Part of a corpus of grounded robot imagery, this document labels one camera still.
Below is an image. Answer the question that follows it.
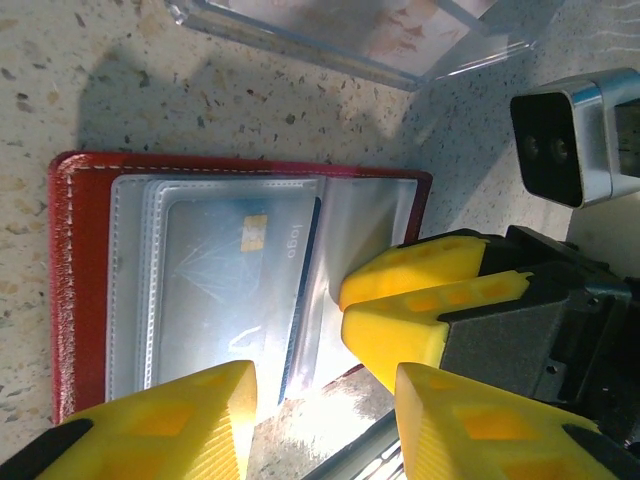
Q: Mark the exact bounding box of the blue credit card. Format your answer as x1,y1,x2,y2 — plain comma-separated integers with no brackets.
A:
159,197,321,406

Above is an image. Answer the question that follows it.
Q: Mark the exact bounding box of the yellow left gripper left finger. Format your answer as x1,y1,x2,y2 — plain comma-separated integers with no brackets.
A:
0,359,259,480

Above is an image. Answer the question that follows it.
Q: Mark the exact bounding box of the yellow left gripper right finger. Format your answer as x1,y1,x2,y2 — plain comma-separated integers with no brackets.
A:
394,362,624,480

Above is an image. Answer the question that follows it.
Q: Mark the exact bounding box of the aluminium frame beam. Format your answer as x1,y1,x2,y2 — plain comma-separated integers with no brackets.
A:
299,409,406,480

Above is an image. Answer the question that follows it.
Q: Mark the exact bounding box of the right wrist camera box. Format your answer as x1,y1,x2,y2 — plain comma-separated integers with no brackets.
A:
509,67,640,209

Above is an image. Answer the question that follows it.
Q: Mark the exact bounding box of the red leather card holder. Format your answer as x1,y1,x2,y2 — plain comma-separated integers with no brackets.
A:
48,151,434,426

